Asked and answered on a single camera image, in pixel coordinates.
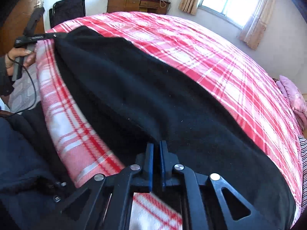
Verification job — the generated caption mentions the black pants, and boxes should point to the black pants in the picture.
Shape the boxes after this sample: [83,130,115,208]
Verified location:
[54,26,295,229]

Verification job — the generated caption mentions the dark blue person clothing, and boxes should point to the dark blue person clothing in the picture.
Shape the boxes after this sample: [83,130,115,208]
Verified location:
[0,54,72,230]

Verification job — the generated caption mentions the person left hand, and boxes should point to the person left hand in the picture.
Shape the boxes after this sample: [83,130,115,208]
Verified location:
[5,48,36,76]

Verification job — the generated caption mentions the wooden wardrobe door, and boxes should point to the wooden wardrobe door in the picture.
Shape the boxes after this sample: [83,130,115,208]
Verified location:
[1,0,44,56]

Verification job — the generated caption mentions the black folding chair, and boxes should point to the black folding chair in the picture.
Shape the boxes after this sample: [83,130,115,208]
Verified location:
[49,0,86,28]

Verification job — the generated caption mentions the striped pillow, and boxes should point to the striped pillow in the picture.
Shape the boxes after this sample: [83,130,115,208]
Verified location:
[298,136,307,213]

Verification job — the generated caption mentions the wooden desk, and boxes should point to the wooden desk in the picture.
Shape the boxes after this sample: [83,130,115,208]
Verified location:
[107,0,171,15]

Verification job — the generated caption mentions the folded pink blanket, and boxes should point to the folded pink blanket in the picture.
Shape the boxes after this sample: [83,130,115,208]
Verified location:
[276,75,306,131]

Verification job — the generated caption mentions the red plaid bed cover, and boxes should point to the red plaid bed cover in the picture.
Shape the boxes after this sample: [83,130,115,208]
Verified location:
[36,12,305,220]

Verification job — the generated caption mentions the right beige curtain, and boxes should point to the right beige curtain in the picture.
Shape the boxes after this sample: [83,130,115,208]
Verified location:
[239,0,275,50]

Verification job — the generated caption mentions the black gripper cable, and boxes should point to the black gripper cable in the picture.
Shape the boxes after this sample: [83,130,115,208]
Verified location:
[6,53,38,118]

